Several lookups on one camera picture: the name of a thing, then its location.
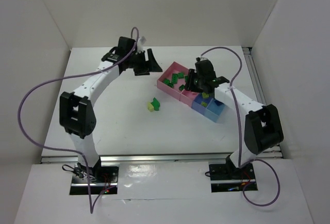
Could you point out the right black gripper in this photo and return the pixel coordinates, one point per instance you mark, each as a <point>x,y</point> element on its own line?
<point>194,81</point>

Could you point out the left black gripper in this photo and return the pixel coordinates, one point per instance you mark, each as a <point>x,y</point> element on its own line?
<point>144,60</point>

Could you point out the green lego plate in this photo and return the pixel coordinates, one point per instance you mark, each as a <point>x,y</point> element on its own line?
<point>166,81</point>

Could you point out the green stepped lego block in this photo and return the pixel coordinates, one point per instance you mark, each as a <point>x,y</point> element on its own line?
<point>174,78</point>

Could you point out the green lego brick half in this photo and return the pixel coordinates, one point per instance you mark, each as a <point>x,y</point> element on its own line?
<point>181,88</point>

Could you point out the dark blue lego plate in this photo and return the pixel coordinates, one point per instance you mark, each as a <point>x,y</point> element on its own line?
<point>218,103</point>

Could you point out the green curved lego top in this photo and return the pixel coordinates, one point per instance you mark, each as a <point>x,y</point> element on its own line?
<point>155,102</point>

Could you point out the pale yellow curved lego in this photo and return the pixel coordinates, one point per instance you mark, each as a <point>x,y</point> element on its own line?
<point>150,107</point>

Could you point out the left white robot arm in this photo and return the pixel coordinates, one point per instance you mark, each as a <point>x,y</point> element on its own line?
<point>76,112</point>

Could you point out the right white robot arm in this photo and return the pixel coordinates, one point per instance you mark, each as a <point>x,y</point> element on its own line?
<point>231,97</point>

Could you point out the purple bin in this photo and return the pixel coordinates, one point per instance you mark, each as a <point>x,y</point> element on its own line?
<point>196,105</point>

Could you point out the small pink bin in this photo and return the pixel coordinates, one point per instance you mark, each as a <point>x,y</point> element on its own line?
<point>187,97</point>

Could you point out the large pink bin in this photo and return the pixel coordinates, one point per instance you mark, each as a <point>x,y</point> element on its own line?
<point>173,68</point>

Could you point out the light blue bin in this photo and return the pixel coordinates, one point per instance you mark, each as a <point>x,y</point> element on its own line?
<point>216,112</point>

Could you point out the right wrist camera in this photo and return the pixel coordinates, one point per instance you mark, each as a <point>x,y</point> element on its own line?
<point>198,59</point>

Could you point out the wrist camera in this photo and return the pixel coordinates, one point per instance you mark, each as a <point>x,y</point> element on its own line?
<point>141,41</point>
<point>198,59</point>

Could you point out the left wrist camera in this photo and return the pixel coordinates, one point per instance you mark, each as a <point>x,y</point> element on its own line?
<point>141,41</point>

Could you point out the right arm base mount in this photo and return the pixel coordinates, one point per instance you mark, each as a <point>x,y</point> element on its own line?
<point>223,181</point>

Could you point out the aluminium rail right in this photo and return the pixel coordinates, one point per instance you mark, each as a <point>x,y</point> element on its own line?
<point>260,100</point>

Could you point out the aluminium rail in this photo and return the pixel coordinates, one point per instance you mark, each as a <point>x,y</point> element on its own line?
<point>140,158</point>
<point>260,100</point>

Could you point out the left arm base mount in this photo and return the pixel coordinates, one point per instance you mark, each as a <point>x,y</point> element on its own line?
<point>106,180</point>

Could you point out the aluminium rail front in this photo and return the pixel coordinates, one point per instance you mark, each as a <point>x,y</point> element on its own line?
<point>140,158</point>

